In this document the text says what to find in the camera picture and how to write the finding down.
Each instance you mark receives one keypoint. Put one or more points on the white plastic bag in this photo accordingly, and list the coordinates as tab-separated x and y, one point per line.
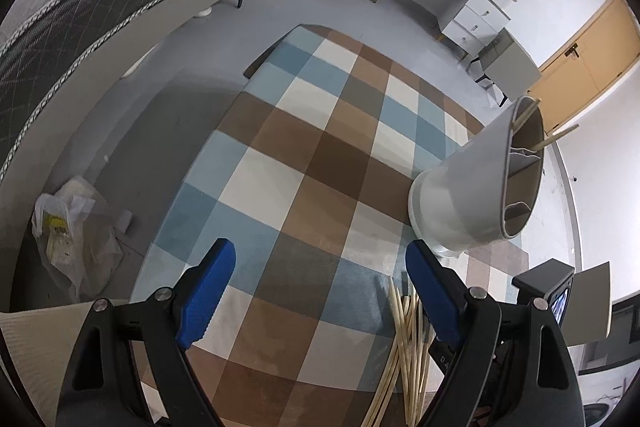
75	227

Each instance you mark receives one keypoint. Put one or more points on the grey flat panel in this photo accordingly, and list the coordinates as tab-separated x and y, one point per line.
592	302

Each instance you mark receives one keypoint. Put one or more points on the wooden door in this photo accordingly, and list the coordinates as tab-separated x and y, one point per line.
590	57

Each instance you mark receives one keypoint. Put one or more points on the grey utensil holder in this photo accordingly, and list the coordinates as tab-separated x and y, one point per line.
475	187

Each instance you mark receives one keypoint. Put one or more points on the wooden chopstick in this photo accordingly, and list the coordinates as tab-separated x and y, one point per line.
555	137
527	112

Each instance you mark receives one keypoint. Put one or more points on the pile of wooden chopsticks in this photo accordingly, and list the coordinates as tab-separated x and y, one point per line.
400	347

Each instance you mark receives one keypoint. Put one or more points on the grey bed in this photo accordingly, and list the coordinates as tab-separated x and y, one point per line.
100	7

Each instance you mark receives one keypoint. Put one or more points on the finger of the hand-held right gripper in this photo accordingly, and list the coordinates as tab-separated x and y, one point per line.
542	277

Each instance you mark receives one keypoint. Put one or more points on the plaid tablecloth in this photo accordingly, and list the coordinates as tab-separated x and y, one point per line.
310	157

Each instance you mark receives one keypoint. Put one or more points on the grey nightstand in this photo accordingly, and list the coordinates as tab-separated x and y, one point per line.
510	62

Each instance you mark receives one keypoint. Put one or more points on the white paper scrap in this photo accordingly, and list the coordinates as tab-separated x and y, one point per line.
126	221

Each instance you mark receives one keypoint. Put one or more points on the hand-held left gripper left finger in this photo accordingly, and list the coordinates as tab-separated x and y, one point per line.
207	292

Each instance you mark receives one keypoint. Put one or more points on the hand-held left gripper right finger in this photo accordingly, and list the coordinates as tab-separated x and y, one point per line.
435	297

